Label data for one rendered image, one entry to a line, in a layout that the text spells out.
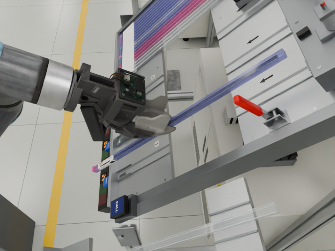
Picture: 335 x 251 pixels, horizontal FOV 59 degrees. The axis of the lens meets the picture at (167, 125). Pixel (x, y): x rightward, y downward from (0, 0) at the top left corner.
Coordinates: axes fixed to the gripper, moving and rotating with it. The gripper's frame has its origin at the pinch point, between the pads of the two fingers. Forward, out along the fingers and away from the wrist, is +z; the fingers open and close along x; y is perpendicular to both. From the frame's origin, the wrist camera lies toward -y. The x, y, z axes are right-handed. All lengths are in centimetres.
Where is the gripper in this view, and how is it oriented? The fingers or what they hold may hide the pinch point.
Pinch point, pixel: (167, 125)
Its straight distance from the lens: 59.2
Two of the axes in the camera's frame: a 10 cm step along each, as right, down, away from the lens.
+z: 8.6, 2.4, 4.6
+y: 5.1, -5.1, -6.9
